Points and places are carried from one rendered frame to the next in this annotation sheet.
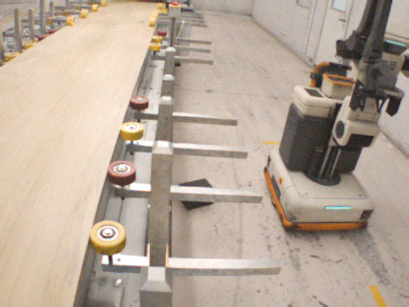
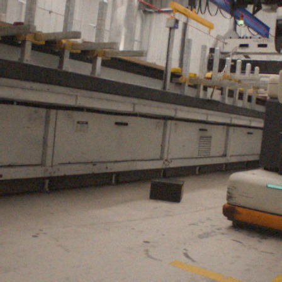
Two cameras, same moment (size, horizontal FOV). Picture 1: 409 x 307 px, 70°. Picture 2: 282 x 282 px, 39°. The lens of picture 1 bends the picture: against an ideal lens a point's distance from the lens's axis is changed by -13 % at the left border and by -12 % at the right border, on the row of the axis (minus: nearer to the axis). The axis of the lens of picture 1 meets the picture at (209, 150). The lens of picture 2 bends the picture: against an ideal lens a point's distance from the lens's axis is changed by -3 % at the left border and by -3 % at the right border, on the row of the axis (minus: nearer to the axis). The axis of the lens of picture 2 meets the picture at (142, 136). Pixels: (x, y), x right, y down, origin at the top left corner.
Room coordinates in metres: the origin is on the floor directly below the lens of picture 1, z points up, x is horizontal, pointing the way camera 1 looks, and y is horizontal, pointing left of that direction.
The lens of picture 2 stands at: (-0.23, -1.64, 0.51)
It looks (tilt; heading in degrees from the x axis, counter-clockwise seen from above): 3 degrees down; 45
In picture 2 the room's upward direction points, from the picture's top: 6 degrees clockwise
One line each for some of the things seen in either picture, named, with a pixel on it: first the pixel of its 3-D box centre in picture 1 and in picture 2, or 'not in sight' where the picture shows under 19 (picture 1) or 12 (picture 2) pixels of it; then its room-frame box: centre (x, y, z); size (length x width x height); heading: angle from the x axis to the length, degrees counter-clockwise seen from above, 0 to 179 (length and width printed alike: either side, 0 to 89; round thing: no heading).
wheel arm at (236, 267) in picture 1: (192, 267); (0, 32); (0.52, 0.00, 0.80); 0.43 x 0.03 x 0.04; 99
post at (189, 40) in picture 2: not in sight; (186, 68); (2.19, 0.36, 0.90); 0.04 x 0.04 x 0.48; 9
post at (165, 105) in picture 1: (160, 181); (29, 21); (0.71, 0.12, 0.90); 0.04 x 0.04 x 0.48; 9
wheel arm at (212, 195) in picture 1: (189, 194); (45, 37); (0.76, 0.04, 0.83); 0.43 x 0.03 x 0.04; 99
